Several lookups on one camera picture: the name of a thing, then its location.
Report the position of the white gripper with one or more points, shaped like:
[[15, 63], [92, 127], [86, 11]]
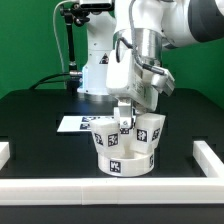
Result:
[[125, 80]]

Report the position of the white round stool seat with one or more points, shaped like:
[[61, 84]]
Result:
[[139, 165]]

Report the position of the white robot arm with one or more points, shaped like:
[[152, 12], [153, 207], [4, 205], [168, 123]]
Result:
[[125, 42]]

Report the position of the white front fence bar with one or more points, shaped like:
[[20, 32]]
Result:
[[96, 191]]

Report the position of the white fence bar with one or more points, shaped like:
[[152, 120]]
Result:
[[4, 153], [208, 161], [96, 191]]

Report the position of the white right fence bar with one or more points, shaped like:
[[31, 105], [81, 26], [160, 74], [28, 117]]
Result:
[[208, 161]]

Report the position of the white left fence bar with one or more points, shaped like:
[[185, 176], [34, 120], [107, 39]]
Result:
[[4, 153]]

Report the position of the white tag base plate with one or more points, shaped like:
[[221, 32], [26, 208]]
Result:
[[76, 123]]

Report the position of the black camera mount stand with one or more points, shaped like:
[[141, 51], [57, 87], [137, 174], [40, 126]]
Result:
[[74, 15]]

